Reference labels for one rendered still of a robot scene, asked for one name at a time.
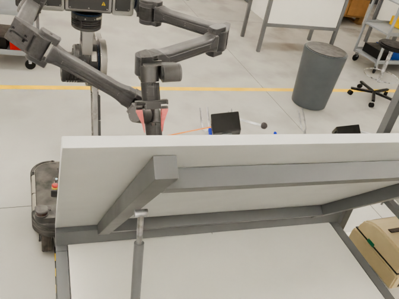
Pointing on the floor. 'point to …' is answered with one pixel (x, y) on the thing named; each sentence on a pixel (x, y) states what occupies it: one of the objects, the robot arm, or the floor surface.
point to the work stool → (392, 45)
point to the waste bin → (317, 75)
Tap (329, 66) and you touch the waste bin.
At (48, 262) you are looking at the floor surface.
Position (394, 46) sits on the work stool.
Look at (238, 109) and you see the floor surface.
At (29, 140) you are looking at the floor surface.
